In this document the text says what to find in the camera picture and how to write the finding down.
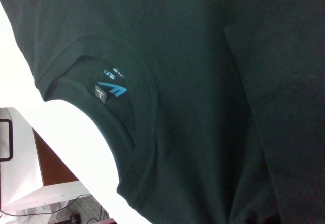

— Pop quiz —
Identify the black FREE print t-shirt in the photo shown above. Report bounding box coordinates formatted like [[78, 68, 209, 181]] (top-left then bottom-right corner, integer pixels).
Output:
[[0, 0, 325, 224]]

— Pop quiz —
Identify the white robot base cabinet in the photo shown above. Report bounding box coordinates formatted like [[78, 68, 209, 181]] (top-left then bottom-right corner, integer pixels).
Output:
[[0, 107, 82, 215]]

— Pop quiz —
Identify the brown wooden panel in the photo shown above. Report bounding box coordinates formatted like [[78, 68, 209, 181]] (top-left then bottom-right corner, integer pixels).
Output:
[[32, 129, 78, 187]]

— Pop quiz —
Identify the thin black floor cable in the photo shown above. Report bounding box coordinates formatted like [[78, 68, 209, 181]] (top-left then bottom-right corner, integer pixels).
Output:
[[0, 195, 110, 220]]

